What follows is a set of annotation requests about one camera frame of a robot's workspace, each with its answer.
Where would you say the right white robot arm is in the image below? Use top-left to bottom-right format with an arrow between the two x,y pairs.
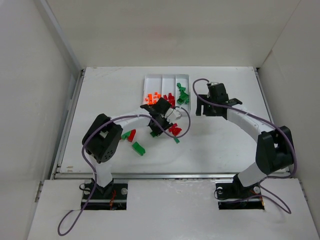
195,81 -> 297,199

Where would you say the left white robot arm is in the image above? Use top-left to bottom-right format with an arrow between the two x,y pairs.
81,98 -> 182,197

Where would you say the green square lego in tray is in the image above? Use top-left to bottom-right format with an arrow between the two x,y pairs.
176,98 -> 185,105

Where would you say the white three-compartment tray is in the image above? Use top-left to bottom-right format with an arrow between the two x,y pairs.
142,74 -> 191,112

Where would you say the red round dome lego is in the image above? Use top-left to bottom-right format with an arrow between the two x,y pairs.
169,127 -> 182,137

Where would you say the green red long lego assembly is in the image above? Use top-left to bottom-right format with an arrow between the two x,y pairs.
121,129 -> 137,143

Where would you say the small green lego wedge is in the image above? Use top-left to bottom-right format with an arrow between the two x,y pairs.
174,137 -> 180,144

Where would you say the green arch lego brick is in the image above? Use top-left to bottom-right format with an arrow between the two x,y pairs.
132,141 -> 146,156

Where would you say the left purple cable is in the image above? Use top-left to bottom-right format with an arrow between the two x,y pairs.
57,106 -> 192,236

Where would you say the purple cable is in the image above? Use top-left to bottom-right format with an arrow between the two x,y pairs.
191,78 -> 297,215
57,106 -> 192,236

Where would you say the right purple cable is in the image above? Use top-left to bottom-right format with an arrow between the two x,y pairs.
191,78 -> 297,215

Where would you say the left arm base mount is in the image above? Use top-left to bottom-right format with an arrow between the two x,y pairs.
84,182 -> 128,211

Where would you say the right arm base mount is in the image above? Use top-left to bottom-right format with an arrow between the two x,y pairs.
214,182 -> 265,210

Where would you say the aluminium rail front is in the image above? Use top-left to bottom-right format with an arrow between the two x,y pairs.
54,172 -> 292,180

